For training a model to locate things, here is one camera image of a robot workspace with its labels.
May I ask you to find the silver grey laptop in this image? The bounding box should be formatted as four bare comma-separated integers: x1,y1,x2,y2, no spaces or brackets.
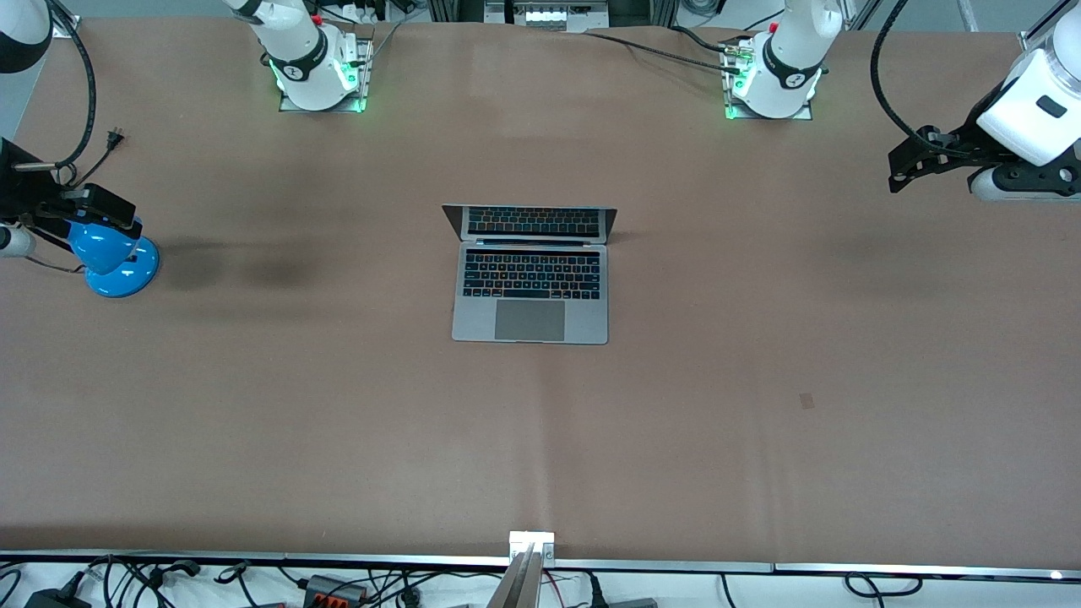
442,204,618,345

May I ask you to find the blue desk lamp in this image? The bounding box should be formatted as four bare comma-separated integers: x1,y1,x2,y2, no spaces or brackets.
68,215,161,299

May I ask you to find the white power strip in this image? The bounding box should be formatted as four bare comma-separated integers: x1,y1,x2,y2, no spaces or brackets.
338,0,398,24

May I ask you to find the black power adapter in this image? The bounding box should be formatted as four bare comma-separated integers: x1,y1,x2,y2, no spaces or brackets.
24,587,92,608

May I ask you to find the grey control box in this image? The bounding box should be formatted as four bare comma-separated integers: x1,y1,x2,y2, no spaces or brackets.
483,0,611,33

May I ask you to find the black orange connector block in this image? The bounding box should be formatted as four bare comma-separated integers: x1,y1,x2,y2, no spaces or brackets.
302,574,369,605

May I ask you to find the black power plug cord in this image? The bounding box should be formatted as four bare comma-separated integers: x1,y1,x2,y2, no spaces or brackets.
56,127,128,188

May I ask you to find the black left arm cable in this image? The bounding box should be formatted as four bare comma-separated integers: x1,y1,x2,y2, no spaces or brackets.
870,0,938,146

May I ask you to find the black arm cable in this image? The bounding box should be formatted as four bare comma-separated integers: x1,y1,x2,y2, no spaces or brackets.
46,0,98,170
870,0,938,146

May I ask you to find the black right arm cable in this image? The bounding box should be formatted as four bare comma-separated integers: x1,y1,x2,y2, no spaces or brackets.
46,0,98,170

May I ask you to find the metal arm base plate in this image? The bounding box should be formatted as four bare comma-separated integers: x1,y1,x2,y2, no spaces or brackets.
278,35,376,114
721,35,815,122

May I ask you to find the black cable bundle with connectors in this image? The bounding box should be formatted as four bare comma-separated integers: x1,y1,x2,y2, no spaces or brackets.
583,25,754,79

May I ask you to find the aluminium table edge rail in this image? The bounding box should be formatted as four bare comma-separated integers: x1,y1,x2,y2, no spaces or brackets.
0,549,1081,582

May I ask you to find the black floor cable tangle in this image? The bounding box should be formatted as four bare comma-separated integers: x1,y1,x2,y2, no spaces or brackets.
0,556,474,608

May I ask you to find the black looped floor cable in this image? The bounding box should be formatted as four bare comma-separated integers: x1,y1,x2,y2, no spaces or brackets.
845,573,925,599

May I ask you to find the silver camera mount bracket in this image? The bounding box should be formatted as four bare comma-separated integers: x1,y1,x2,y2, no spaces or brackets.
508,530,557,565

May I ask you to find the aluminium camera pole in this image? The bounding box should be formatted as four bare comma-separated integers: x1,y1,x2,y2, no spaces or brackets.
485,545,543,608

